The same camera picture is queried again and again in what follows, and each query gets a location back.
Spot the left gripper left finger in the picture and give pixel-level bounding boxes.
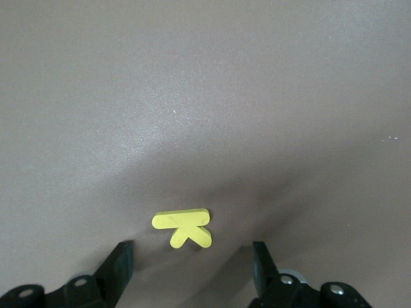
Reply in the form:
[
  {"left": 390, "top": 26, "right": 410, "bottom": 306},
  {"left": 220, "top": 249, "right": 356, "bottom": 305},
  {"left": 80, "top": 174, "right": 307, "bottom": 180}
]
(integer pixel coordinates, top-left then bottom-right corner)
[{"left": 44, "top": 240, "right": 134, "bottom": 308}]

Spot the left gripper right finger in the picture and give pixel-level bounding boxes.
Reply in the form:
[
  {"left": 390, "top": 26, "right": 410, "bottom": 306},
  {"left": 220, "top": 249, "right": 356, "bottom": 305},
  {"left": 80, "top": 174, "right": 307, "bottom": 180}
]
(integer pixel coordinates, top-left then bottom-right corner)
[{"left": 250, "top": 241, "right": 322, "bottom": 308}]

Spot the yellow letter k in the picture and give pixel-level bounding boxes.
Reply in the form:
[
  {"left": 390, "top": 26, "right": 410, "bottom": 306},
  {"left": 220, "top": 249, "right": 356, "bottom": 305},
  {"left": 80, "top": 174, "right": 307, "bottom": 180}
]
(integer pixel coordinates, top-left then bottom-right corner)
[{"left": 152, "top": 208, "right": 214, "bottom": 250}]

